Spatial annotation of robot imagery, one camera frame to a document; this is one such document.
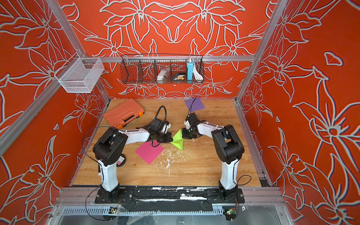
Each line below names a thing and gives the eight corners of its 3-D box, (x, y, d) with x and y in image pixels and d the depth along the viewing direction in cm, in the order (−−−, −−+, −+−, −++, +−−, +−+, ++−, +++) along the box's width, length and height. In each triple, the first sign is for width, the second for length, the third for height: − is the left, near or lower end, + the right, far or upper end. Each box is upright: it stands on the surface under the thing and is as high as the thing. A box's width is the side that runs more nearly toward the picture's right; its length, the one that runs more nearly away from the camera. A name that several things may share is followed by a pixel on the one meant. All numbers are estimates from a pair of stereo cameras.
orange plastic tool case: (105, 118, 109) (102, 114, 105) (132, 101, 121) (130, 97, 117) (118, 132, 100) (115, 128, 96) (145, 112, 112) (144, 108, 108)
